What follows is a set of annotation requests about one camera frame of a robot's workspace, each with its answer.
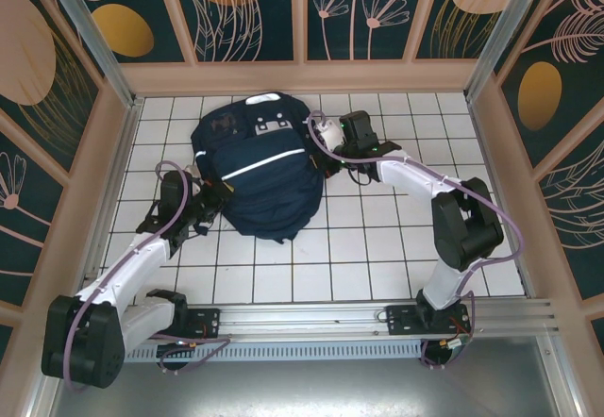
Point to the aluminium corner post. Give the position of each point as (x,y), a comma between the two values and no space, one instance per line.
(508,30)
(91,30)

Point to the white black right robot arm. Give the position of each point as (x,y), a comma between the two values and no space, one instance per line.
(462,228)

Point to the navy blue backpack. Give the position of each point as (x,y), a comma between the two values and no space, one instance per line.
(269,186)

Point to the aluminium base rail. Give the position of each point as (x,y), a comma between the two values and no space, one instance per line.
(307,315)

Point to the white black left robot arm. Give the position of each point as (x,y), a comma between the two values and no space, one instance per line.
(127,266)

